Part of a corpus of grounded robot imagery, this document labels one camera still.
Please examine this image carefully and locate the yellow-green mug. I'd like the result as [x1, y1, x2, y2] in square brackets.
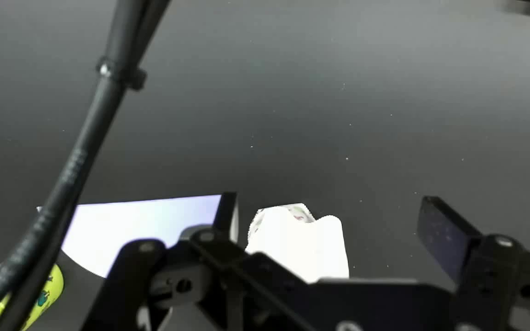
[0, 264, 66, 331]

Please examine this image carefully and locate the thick black cable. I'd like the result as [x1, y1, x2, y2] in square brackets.
[0, 0, 175, 331]
[0, 201, 79, 331]

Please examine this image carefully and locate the white cloth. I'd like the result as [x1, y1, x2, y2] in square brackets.
[243, 201, 352, 286]

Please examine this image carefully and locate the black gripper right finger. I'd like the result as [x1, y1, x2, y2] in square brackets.
[416, 196, 530, 331]

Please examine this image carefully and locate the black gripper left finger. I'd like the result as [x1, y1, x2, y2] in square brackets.
[79, 192, 317, 331]

